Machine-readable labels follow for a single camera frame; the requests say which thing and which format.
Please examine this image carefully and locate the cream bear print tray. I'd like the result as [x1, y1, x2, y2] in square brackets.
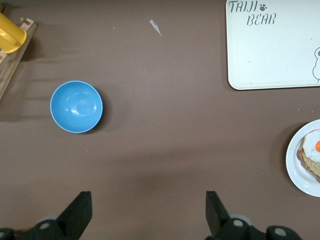
[225, 0, 320, 91]

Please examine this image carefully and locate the brown bread slice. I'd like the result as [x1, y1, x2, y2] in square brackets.
[296, 139, 320, 180]

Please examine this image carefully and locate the yellow mug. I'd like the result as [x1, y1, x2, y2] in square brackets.
[0, 12, 28, 54]

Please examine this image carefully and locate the grey paper scrap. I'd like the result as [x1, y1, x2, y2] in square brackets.
[149, 19, 163, 37]

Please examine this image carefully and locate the wooden mug rack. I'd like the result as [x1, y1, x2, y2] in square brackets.
[0, 3, 39, 101]

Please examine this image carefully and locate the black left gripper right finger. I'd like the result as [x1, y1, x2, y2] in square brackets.
[205, 191, 301, 240]

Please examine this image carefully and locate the blue bowl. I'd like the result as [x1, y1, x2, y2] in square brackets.
[49, 80, 104, 134]

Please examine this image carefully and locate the white round plate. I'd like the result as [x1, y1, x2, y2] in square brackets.
[285, 119, 320, 198]

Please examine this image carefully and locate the toy fried egg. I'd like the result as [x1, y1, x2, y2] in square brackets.
[301, 129, 320, 163]

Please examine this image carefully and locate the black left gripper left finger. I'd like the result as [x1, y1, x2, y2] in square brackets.
[15, 191, 93, 240]

